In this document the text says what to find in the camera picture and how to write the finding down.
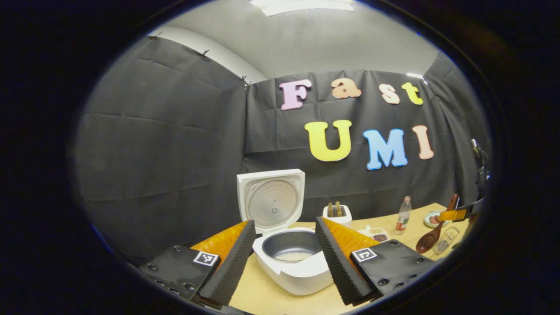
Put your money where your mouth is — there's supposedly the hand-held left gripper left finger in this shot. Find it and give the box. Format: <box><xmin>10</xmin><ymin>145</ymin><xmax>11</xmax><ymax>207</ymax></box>
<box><xmin>139</xmin><ymin>220</ymin><xmax>257</xmax><ymax>307</ymax></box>

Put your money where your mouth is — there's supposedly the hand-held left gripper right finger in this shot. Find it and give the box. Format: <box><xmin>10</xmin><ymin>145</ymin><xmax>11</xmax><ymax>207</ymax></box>
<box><xmin>315</xmin><ymin>217</ymin><xmax>439</xmax><ymax>306</ymax></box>

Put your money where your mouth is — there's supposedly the brown wooden spoon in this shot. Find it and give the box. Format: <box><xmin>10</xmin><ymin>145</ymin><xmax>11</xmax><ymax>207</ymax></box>
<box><xmin>416</xmin><ymin>194</ymin><xmax>459</xmax><ymax>254</ymax></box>

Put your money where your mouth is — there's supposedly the white rice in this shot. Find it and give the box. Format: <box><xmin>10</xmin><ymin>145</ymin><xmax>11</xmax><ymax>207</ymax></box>
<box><xmin>275</xmin><ymin>252</ymin><xmax>313</xmax><ymax>262</ymax></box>

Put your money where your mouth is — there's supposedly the white rice cooker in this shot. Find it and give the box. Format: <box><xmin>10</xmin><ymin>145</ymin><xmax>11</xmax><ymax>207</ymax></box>
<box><xmin>237</xmin><ymin>169</ymin><xmax>335</xmax><ymax>296</ymax></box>

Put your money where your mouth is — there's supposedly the pale green plate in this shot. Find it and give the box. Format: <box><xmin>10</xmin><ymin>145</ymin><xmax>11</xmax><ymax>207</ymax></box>
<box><xmin>423</xmin><ymin>211</ymin><xmax>451</xmax><ymax>228</ymax></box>

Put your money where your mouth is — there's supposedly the white toaster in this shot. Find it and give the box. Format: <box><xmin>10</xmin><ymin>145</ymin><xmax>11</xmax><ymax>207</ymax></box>
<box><xmin>322</xmin><ymin>203</ymin><xmax>353</xmax><ymax>229</ymax></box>

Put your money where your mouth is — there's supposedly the small white divided dish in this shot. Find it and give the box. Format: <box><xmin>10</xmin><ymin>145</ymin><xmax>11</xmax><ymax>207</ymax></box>
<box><xmin>359</xmin><ymin>225</ymin><xmax>390</xmax><ymax>243</ymax></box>

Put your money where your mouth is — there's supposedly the clear plastic bottle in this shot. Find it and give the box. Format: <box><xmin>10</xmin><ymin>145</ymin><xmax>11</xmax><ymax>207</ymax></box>
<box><xmin>395</xmin><ymin>196</ymin><xmax>412</xmax><ymax>235</ymax></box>

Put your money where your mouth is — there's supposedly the black backdrop cloth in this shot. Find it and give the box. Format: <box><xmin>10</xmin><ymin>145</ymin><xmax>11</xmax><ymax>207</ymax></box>
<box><xmin>74</xmin><ymin>35</ymin><xmax>493</xmax><ymax>263</ymax></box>

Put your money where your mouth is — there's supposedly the large ceiling light panel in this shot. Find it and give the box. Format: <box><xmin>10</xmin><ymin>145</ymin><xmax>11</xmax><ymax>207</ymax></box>
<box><xmin>250</xmin><ymin>0</ymin><xmax>354</xmax><ymax>17</ymax></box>

